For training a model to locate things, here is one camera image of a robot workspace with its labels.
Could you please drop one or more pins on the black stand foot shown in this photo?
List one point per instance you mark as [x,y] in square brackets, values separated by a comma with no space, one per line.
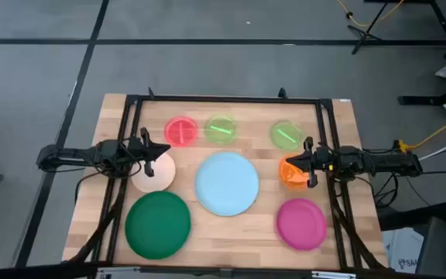
[420,100]

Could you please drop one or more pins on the large light blue plate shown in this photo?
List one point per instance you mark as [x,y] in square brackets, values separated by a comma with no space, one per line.
[227,184]

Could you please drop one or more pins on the black tripod stand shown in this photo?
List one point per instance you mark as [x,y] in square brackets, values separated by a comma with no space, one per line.
[367,34]

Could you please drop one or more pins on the white printed bag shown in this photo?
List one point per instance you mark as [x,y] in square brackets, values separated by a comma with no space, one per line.
[401,248]

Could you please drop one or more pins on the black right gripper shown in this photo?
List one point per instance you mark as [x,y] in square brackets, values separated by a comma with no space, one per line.
[321,159]

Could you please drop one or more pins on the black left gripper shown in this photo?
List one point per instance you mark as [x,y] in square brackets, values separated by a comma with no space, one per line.
[137,149]

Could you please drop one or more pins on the silver aluminium rail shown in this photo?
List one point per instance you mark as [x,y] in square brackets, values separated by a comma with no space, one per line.
[323,275]

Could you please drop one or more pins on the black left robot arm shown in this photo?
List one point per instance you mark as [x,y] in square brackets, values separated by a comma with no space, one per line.
[72,155]

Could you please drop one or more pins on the black frame clamp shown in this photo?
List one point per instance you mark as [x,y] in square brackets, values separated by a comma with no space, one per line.
[151,93]
[282,93]

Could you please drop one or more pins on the black metal table frame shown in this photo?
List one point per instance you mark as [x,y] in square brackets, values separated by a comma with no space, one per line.
[227,98]

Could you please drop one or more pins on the red translucent small plate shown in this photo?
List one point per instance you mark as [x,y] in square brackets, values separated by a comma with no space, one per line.
[180,131]

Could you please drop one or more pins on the magenta plastic plate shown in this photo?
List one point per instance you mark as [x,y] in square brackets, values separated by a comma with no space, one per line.
[301,224]

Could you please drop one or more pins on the green translucent small plate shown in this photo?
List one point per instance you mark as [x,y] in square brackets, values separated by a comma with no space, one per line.
[215,136]
[281,141]

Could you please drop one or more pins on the beige plastic plate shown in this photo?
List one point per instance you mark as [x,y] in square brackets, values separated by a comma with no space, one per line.
[162,179]

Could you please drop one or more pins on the large dark green plate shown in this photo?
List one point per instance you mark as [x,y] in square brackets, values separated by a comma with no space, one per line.
[157,224]

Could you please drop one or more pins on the dark grey box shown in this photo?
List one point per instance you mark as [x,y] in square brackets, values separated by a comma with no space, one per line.
[436,248]

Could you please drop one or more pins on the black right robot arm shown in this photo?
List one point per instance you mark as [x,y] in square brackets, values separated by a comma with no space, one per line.
[381,162]

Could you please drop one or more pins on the orange translucent small plate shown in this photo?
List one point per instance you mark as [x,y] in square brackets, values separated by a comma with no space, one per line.
[290,178]

